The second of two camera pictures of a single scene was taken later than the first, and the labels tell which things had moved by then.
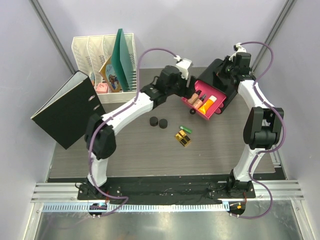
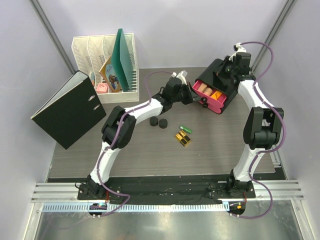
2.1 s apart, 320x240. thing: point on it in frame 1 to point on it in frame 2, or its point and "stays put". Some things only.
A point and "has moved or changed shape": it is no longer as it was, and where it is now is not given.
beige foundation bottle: (193, 98) has moved or changed shape
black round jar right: (163, 123) stays put
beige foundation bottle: (198, 103) to (208, 91)
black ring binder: (65, 117) stays put
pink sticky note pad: (102, 88) stays put
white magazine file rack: (93, 52) stays put
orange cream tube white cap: (205, 107) to (216, 95)
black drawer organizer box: (209, 76) stays put
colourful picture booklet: (108, 72) stays put
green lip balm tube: (186, 129) stays put
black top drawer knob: (192, 111) to (204, 99)
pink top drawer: (208, 91) has moved or changed shape
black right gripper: (226, 62) stays put
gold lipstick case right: (186, 137) stays put
